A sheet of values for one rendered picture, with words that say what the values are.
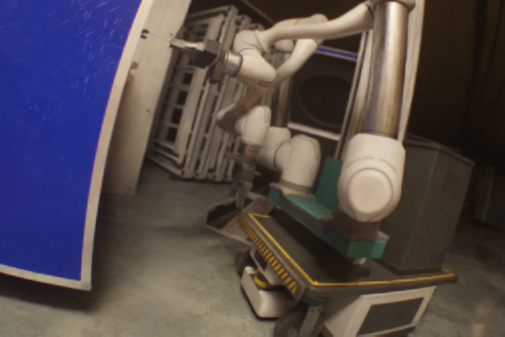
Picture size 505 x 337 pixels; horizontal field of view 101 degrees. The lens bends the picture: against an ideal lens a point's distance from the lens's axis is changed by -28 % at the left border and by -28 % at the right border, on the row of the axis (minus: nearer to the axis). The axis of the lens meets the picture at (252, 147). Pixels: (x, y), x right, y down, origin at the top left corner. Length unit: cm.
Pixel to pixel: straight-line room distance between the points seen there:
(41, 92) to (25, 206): 28
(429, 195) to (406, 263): 28
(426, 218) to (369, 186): 59
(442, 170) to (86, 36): 123
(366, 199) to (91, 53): 69
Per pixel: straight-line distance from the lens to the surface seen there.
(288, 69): 123
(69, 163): 71
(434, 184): 116
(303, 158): 125
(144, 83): 215
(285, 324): 100
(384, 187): 63
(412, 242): 116
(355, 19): 100
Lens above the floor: 68
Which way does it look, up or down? 2 degrees down
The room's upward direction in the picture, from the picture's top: 15 degrees clockwise
